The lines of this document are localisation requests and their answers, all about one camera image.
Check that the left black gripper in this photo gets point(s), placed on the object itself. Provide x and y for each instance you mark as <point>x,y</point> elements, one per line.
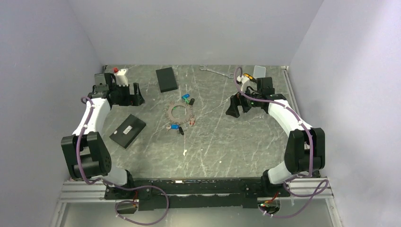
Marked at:
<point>129,100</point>

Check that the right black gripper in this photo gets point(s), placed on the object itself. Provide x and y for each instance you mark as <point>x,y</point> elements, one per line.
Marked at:
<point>235,100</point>

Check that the round metal keyring disc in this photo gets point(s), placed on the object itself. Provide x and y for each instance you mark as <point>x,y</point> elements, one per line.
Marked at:
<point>179,112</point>

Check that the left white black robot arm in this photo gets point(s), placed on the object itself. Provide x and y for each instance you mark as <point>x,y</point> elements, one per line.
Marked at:
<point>85,152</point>

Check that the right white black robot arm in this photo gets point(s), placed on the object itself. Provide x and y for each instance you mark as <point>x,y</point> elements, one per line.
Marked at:
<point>305,149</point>

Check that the yellow black screwdriver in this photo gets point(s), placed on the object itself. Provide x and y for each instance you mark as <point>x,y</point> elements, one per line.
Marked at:
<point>251,78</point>

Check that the clear plastic box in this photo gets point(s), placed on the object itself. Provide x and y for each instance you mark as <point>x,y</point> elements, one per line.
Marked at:
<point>259,72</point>

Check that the black box with label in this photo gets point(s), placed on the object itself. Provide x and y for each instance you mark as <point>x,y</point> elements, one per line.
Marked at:
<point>127,132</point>

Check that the black rectangular block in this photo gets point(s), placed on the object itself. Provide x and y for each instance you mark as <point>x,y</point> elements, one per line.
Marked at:
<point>166,79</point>

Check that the silver wrench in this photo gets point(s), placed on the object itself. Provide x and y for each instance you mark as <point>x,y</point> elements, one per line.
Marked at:
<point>225,74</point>

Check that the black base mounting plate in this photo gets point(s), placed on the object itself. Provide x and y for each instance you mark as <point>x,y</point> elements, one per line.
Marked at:
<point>245,192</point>

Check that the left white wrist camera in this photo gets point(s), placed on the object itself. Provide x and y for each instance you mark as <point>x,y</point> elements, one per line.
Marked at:
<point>120,75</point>

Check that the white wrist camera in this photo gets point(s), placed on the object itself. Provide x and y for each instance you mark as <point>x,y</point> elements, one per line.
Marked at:
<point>243,82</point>
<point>120,75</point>

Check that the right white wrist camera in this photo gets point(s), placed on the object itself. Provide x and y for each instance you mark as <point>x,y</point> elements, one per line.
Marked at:
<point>243,82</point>

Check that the aluminium frame rail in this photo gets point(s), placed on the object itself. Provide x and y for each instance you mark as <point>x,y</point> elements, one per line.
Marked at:
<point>80,192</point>

